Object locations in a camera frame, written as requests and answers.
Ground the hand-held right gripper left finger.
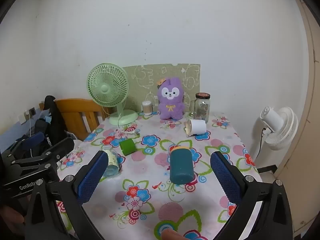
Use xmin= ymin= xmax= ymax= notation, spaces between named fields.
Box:
xmin=25 ymin=150 xmax=109 ymax=240

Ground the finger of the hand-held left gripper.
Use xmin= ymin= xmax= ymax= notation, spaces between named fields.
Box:
xmin=5 ymin=137 xmax=75 ymax=167
xmin=4 ymin=164 xmax=60 ymax=183

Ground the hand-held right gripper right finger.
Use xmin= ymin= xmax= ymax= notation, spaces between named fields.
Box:
xmin=210 ymin=151 xmax=293 ymax=240

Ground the teal cylinder bottle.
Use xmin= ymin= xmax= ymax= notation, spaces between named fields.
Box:
xmin=169 ymin=146 xmax=195 ymax=184

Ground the small green cup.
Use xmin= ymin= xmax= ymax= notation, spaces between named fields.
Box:
xmin=119 ymin=139 xmax=137 ymax=156

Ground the white cup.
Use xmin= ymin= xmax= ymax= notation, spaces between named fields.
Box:
xmin=184 ymin=119 xmax=207 ymax=138

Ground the person's left hand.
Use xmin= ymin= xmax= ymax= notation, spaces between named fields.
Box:
xmin=0 ymin=204 xmax=25 ymax=227

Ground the person's right hand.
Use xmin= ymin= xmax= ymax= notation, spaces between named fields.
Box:
xmin=160 ymin=229 xmax=186 ymax=240

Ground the clear plastic jar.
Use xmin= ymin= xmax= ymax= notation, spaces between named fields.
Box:
xmin=101 ymin=149 xmax=120 ymax=178

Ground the black garment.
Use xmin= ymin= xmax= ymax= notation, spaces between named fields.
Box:
xmin=43 ymin=95 xmax=67 ymax=147

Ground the pile of dark clothes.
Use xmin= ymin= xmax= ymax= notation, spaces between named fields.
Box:
xmin=14 ymin=117 xmax=54 ymax=159

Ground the wooden chair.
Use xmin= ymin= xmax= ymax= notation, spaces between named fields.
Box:
xmin=39 ymin=98 xmax=111 ymax=141

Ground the floral tablecloth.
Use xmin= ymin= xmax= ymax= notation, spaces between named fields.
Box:
xmin=55 ymin=112 xmax=263 ymax=240

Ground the green desk fan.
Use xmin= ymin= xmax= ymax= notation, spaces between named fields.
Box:
xmin=86 ymin=63 xmax=139 ymax=126

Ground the glass jar with dark lid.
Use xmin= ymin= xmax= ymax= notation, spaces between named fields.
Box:
xmin=195 ymin=93 xmax=211 ymax=123

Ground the white standing fan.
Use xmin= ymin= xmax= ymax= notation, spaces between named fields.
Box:
xmin=250 ymin=106 xmax=299 ymax=174

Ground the cotton swab container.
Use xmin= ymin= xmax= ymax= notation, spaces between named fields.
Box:
xmin=142 ymin=101 xmax=153 ymax=116

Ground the purple plush toy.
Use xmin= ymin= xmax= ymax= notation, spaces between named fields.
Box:
xmin=157 ymin=77 xmax=186 ymax=121

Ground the green cartoon animal mat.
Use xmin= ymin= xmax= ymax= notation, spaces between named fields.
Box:
xmin=122 ymin=64 xmax=201 ymax=116

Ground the white cable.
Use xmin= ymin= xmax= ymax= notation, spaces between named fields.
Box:
xmin=27 ymin=114 xmax=33 ymax=157

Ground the wall socket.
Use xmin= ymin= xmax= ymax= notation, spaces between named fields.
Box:
xmin=19 ymin=107 xmax=36 ymax=125

